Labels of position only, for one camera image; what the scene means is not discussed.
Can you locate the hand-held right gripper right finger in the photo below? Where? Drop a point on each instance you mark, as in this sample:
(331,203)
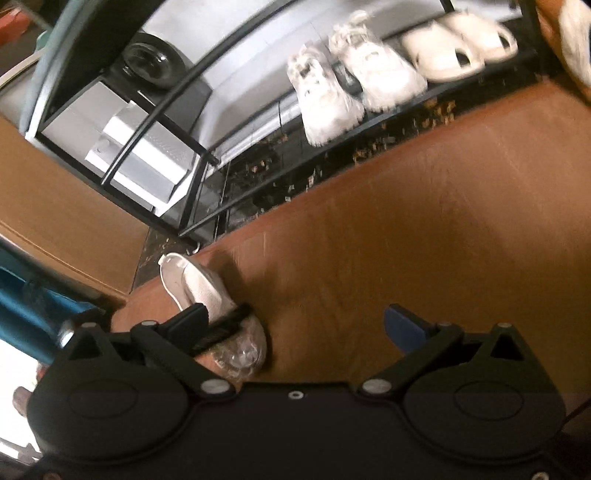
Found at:
(406,325)

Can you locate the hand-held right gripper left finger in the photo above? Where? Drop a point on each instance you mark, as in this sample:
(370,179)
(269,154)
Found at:
(196,318)

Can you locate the white knit sneaker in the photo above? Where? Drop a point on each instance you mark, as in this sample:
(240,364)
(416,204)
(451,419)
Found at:
(203,286)

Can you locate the black metal shoe rack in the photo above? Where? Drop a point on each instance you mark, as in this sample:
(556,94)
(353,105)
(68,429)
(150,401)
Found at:
(194,189)

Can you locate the white box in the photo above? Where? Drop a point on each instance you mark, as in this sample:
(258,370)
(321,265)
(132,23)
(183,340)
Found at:
(152,157)

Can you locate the blue cloth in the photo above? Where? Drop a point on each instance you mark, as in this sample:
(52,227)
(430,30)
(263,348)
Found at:
(23,304)

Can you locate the brown board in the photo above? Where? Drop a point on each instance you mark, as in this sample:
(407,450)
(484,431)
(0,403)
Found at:
(60,207)

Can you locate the white chunky sneaker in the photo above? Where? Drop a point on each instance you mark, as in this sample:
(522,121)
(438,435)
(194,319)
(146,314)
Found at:
(378,69)
(318,92)

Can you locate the dark round object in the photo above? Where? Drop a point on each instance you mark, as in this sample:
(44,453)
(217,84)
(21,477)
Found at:
(152,60)

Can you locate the white shoe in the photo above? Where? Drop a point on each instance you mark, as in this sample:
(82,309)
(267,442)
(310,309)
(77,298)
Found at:
(577,41)

